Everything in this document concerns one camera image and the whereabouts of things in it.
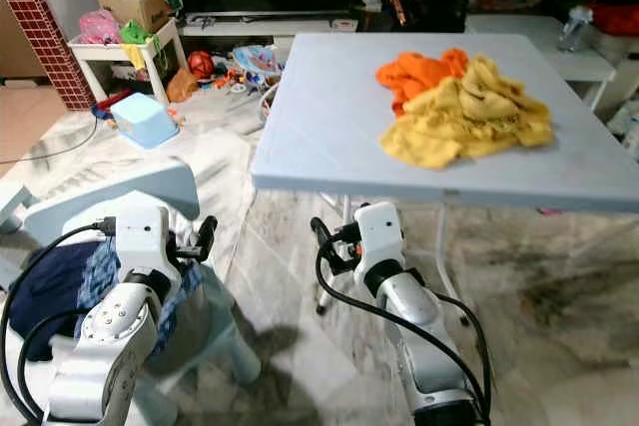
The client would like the white tv stand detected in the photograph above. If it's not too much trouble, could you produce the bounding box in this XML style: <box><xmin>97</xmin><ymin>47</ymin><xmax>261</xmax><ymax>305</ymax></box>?
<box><xmin>175</xmin><ymin>11</ymin><xmax>360</xmax><ymax>46</ymax></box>

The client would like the light blue storage box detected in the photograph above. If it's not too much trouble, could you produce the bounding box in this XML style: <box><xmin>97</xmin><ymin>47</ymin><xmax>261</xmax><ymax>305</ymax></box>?
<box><xmin>109</xmin><ymin>93</ymin><xmax>182</xmax><ymax>152</ymax></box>

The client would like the pink toy bag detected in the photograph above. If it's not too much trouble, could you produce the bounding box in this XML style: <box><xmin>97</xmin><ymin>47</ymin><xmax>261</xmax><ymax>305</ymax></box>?
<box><xmin>77</xmin><ymin>9</ymin><xmax>122</xmax><ymax>47</ymax></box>

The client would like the red bag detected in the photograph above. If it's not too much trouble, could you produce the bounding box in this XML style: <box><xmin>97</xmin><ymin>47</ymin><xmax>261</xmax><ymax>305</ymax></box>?
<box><xmin>590</xmin><ymin>2</ymin><xmax>639</xmax><ymax>39</ymax></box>

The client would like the red ball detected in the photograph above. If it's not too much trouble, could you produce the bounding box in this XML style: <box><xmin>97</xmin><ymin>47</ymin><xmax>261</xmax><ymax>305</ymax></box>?
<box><xmin>187</xmin><ymin>49</ymin><xmax>217</xmax><ymax>81</ymax></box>

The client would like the white side shelf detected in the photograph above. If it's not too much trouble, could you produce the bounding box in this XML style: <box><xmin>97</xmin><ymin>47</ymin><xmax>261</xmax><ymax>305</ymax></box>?
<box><xmin>67</xmin><ymin>19</ymin><xmax>190</xmax><ymax>109</ymax></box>

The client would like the clear water bottle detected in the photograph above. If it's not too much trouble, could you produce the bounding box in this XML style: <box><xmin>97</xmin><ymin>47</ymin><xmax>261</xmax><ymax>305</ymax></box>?
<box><xmin>558</xmin><ymin>4</ymin><xmax>596</xmax><ymax>54</ymax></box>

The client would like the orange shirt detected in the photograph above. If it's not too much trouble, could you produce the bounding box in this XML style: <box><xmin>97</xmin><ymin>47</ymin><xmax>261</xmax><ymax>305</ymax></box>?
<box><xmin>374</xmin><ymin>48</ymin><xmax>471</xmax><ymax>117</ymax></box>

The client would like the yellow shirt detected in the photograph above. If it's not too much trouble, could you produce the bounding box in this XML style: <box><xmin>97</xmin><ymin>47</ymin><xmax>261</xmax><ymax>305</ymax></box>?
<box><xmin>378</xmin><ymin>54</ymin><xmax>556</xmax><ymax>171</ymax></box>

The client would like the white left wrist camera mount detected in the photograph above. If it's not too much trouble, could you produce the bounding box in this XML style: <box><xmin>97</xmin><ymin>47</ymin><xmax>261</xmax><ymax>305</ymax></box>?
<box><xmin>114</xmin><ymin>205</ymin><xmax>184</xmax><ymax>283</ymax></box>

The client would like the cardboard box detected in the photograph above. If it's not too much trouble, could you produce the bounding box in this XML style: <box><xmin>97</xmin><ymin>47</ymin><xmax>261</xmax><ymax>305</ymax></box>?
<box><xmin>89</xmin><ymin>0</ymin><xmax>170</xmax><ymax>34</ymax></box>

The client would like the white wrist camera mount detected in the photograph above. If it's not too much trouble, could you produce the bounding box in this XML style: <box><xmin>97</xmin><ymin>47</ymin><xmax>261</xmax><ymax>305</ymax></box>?
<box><xmin>353</xmin><ymin>202</ymin><xmax>406</xmax><ymax>273</ymax></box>
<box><xmin>114</xmin><ymin>205</ymin><xmax>184</xmax><ymax>283</ymax></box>

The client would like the navy garment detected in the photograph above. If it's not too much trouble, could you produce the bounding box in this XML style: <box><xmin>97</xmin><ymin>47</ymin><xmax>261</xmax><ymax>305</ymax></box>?
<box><xmin>7</xmin><ymin>240</ymin><xmax>107</xmax><ymax>363</ymax></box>

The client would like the short black left arm cable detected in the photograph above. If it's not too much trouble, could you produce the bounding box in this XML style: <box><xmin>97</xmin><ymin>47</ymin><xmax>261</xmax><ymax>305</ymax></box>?
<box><xmin>20</xmin><ymin>308</ymin><xmax>93</xmax><ymax>419</ymax></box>

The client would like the blue patterned baby toy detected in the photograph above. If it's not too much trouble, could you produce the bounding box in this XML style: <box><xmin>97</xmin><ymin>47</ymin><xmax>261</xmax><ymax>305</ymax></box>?
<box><xmin>231</xmin><ymin>44</ymin><xmax>287</xmax><ymax>89</ymax></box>

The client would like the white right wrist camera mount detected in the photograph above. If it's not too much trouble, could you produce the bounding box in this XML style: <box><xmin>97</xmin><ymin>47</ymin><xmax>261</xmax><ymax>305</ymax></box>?
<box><xmin>353</xmin><ymin>202</ymin><xmax>406</xmax><ymax>273</ymax></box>

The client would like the white low table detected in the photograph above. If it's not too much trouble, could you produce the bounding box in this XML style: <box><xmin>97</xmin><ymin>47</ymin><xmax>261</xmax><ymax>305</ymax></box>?
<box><xmin>463</xmin><ymin>12</ymin><xmax>620</xmax><ymax>114</ymax></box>

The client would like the small white stool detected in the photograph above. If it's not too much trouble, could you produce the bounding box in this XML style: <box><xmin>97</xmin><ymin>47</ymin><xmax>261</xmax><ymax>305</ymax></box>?
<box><xmin>0</xmin><ymin>183</ymin><xmax>34</xmax><ymax>234</ymax></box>

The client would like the brown bag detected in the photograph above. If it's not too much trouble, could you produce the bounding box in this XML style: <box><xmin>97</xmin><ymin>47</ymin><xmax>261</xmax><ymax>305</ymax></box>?
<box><xmin>167</xmin><ymin>68</ymin><xmax>200</xmax><ymax>104</ymax></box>

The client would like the white folding table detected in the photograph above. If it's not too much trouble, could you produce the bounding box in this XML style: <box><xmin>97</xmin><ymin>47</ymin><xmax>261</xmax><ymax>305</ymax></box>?
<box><xmin>249</xmin><ymin>32</ymin><xmax>639</xmax><ymax>315</ymax></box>

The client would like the green toy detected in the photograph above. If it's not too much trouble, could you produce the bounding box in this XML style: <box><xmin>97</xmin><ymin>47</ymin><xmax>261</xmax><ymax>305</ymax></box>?
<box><xmin>119</xmin><ymin>21</ymin><xmax>152</xmax><ymax>49</ymax></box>

